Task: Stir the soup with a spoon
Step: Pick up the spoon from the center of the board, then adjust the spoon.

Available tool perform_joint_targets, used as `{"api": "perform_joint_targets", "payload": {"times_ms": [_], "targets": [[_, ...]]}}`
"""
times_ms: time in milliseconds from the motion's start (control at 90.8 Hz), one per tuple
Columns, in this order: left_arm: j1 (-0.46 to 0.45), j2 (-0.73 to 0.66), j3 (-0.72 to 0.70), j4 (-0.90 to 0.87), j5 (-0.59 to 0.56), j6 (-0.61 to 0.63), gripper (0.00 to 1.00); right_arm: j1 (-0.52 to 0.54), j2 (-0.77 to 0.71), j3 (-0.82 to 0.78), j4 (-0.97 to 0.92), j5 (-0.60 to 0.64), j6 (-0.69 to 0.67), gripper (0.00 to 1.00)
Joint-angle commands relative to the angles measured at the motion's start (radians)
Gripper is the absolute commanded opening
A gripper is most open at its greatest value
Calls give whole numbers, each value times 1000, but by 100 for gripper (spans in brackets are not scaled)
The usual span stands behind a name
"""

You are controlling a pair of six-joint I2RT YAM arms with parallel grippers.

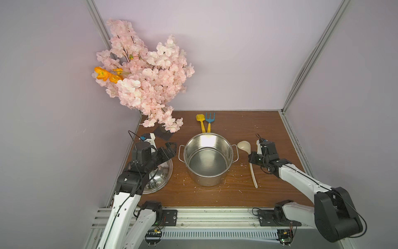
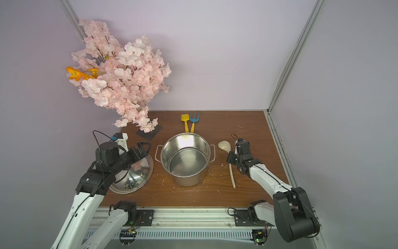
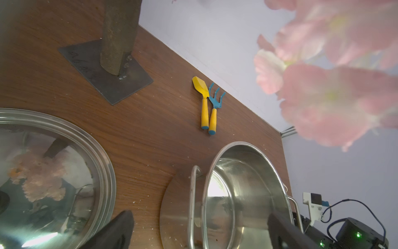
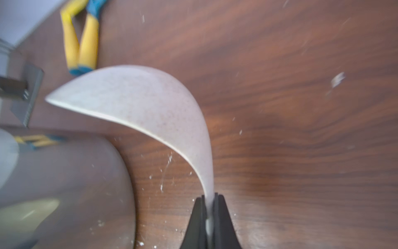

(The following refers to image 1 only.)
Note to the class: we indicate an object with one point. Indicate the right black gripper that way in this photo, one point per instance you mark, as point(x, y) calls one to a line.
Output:
point(265, 148)

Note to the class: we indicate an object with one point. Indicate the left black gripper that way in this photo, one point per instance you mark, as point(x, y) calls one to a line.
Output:
point(163, 152)

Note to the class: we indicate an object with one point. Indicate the steel pot lid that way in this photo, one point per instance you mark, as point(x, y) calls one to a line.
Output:
point(159, 178)

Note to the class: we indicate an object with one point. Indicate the stainless steel pot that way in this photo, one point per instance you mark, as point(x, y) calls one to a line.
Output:
point(208, 158)

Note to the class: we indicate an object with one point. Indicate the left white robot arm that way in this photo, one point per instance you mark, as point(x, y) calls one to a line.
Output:
point(131, 183)

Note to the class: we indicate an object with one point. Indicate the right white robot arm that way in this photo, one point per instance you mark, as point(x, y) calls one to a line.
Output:
point(333, 213)

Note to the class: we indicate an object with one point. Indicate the yellow toy spatula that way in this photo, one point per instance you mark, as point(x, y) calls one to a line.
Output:
point(201, 119)

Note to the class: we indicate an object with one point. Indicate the blue toy fork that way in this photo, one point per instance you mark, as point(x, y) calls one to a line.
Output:
point(209, 118)

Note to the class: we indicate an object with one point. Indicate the pink cherry blossom tree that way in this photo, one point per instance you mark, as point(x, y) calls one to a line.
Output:
point(151, 79)

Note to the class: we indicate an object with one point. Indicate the right circuit board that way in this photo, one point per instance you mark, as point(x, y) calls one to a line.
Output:
point(285, 237)

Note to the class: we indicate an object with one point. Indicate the circuit board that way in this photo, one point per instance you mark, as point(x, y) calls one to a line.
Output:
point(285, 237)
point(153, 237)

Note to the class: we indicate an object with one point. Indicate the left circuit board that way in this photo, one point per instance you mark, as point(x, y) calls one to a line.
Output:
point(153, 237)

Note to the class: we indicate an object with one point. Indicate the orange artificial flower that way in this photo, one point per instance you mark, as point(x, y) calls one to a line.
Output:
point(105, 75)

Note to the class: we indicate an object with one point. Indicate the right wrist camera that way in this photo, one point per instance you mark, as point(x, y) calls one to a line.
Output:
point(259, 149)

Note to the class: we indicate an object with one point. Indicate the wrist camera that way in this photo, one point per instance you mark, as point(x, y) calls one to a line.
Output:
point(259, 149)
point(150, 138)

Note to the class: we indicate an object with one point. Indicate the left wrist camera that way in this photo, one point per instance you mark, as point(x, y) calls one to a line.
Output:
point(150, 138)

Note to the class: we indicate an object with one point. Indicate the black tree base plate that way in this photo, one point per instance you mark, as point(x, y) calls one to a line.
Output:
point(160, 132)

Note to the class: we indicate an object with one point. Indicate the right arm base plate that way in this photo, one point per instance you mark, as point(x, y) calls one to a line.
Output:
point(274, 218)

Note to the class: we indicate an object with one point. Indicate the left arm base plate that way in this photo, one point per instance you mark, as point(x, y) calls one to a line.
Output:
point(167, 219)

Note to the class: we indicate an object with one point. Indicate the aluminium frame rail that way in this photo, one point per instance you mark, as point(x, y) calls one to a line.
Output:
point(220, 218)

